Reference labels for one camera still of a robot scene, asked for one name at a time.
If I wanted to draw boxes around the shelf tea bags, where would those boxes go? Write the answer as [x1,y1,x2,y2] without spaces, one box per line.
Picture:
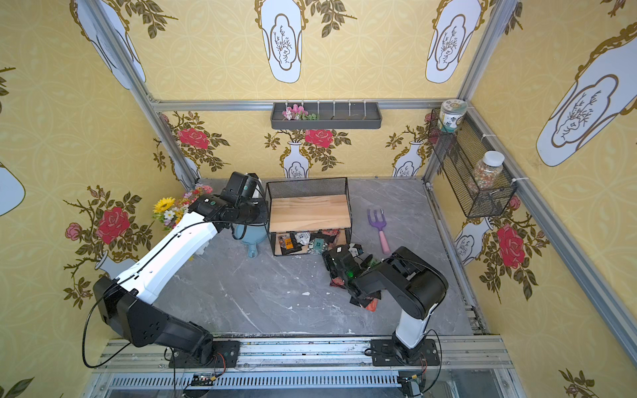
[270,229,351,256]

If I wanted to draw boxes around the da hong pao tea bag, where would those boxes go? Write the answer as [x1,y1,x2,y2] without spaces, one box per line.
[350,296,380,313]

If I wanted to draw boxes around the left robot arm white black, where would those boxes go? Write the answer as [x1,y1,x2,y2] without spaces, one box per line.
[94,172,269,353]

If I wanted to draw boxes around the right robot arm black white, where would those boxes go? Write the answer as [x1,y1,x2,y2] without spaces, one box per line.
[322,244,449,366]

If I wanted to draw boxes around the purple garden fork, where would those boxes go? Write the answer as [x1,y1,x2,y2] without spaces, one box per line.
[368,209,391,255]

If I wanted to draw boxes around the colourful artificial flower bouquet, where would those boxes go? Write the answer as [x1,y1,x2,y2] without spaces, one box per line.
[153,183,213,231]

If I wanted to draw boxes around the small pink flowers in tray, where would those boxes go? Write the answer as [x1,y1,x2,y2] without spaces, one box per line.
[282,104,318,121]

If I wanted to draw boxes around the clear jar white lid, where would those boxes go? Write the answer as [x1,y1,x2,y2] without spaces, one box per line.
[468,151,505,198]

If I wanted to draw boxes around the white lidded printed jar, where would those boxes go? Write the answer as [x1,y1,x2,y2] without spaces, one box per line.
[438,99,468,133]

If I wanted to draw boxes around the black wire mesh shelf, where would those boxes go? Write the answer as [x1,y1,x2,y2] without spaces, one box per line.
[265,177,353,243]

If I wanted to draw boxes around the black wire wall basket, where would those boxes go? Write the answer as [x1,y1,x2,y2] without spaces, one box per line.
[423,109,517,218]

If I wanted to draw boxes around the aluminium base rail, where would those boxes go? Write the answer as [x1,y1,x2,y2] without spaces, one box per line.
[84,333,524,397]

